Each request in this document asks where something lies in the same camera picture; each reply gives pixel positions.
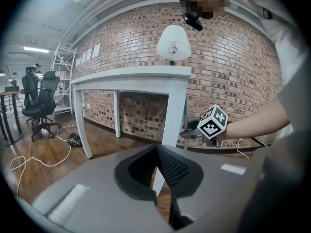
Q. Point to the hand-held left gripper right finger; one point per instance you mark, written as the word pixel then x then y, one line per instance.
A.
pixel 218 190

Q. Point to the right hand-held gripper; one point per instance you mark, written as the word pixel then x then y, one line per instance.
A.
pixel 211 127

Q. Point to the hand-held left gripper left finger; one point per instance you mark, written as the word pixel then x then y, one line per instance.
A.
pixel 97 203

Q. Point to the person's right forearm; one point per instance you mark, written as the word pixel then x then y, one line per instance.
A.
pixel 257 125

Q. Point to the white square table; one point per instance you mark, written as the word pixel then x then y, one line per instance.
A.
pixel 175 105

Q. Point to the black plastic bag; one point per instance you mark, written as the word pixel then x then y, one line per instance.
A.
pixel 74 139

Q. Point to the white table lamp black base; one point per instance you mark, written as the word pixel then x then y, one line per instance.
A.
pixel 172 42

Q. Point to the black office chair with headrest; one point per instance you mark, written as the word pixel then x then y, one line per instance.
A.
pixel 30 81
pixel 46 98

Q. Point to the person's beige shirt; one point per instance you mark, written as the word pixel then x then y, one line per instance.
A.
pixel 291 57

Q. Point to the white paper sheet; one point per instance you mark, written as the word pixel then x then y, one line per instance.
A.
pixel 83 57
pixel 96 50
pixel 89 53
pixel 78 62

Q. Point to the white metal shelf rack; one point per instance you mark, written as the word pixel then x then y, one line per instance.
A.
pixel 64 81

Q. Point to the round wooden table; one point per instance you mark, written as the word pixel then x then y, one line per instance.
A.
pixel 9 93

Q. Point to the ceiling strip light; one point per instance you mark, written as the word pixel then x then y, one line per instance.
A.
pixel 36 49

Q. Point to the black head camera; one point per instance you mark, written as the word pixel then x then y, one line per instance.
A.
pixel 193 22

